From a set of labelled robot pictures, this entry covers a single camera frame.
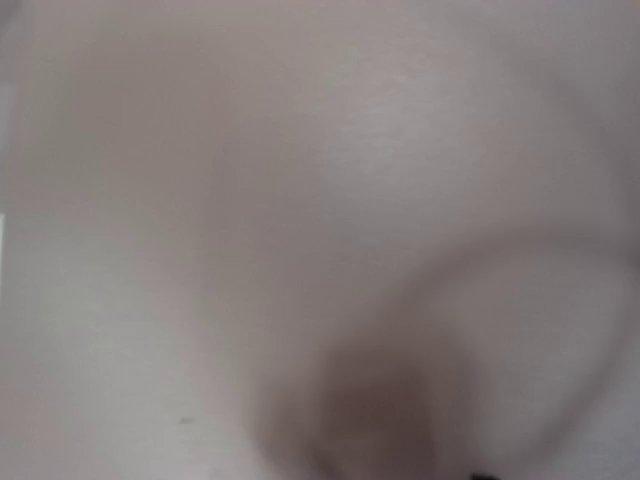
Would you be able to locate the translucent grey plastic sheet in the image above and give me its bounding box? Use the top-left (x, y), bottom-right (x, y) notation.
top-left (1, 1), bottom-right (639, 479)

